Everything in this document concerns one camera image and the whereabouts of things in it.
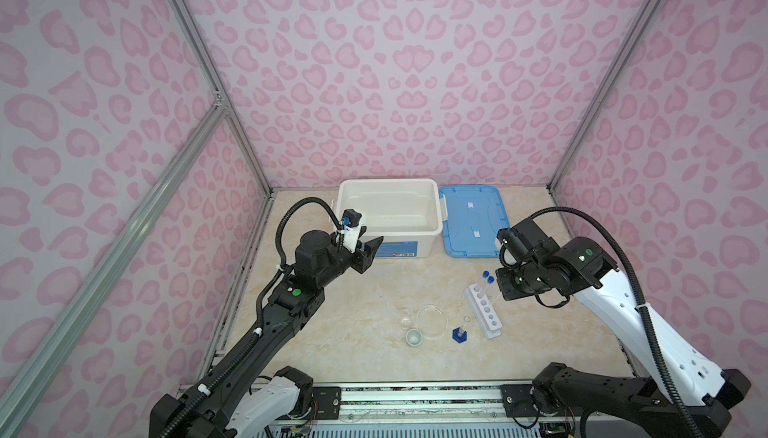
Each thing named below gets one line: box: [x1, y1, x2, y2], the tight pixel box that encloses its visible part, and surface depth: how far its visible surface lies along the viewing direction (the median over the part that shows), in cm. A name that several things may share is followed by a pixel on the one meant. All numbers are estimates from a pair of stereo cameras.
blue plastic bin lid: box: [439, 185, 510, 258], surface depth 116 cm
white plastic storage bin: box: [331, 179, 448, 258], surface depth 100 cm
